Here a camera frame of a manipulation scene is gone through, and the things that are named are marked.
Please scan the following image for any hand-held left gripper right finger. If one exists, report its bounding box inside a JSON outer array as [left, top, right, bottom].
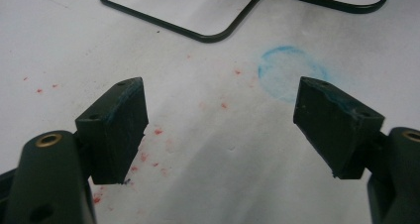
[[292, 75, 386, 180]]

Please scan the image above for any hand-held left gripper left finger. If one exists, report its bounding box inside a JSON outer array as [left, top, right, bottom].
[[74, 76, 150, 185]]

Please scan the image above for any white paddle whiteboard black rim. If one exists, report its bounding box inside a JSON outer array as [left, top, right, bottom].
[[97, 0, 390, 44]]

